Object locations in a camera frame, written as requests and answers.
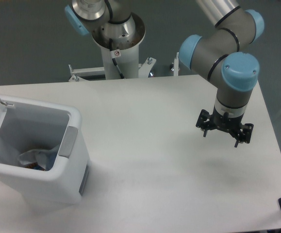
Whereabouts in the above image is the colourful snack packet in bin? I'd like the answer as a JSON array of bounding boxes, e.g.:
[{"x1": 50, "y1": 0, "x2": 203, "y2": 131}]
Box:
[{"x1": 24, "y1": 162, "x2": 45, "y2": 171}]

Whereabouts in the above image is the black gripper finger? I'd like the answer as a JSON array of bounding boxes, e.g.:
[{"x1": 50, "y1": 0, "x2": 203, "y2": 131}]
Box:
[
  {"x1": 234, "y1": 123, "x2": 254, "y2": 148},
  {"x1": 196, "y1": 109, "x2": 213, "y2": 137}
]

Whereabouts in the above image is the white open trash can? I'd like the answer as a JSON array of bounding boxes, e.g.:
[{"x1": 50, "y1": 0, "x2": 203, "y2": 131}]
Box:
[{"x1": 0, "y1": 95, "x2": 90, "y2": 204}]

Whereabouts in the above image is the black cable on pedestal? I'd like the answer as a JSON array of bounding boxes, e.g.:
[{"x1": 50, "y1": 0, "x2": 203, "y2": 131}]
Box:
[{"x1": 108, "y1": 38, "x2": 127, "y2": 80}]

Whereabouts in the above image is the clear plastic water bottle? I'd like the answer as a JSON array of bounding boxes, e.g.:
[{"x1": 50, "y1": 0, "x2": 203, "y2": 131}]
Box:
[{"x1": 17, "y1": 145, "x2": 60, "y2": 171}]

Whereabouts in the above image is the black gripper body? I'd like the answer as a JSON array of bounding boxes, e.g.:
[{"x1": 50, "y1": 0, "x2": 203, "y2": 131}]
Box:
[{"x1": 209, "y1": 108, "x2": 244, "y2": 136}]

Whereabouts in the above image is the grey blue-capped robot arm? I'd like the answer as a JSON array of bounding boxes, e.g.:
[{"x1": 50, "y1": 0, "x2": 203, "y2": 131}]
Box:
[{"x1": 65, "y1": 0, "x2": 264, "y2": 144}]

